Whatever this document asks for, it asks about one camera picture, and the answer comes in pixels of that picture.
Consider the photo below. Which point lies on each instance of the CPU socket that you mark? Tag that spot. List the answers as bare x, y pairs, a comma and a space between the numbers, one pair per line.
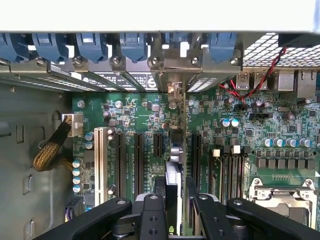
295, 212

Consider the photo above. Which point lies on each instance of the green Dell motherboard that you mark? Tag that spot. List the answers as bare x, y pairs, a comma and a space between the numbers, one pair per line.
140, 117

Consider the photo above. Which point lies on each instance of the black and silver PC case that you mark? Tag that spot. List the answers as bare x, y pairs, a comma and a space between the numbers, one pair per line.
225, 67

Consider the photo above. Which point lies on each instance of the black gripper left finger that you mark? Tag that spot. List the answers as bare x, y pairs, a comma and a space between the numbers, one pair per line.
105, 220

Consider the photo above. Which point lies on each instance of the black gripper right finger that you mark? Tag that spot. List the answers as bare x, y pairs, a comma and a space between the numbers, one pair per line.
250, 220

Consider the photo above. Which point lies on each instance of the metal socket cover frame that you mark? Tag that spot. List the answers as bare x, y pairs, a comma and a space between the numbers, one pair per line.
272, 195

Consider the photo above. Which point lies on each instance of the short black expansion slot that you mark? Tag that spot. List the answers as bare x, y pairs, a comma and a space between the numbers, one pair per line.
158, 145

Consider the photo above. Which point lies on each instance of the white expansion slot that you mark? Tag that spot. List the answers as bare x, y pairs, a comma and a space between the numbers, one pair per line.
99, 162

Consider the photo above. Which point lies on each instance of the green GPU card black fan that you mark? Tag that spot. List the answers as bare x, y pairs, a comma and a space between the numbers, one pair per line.
173, 172

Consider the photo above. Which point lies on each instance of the long black expansion slot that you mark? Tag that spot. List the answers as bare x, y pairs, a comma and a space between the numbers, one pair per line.
196, 162
120, 162
139, 162

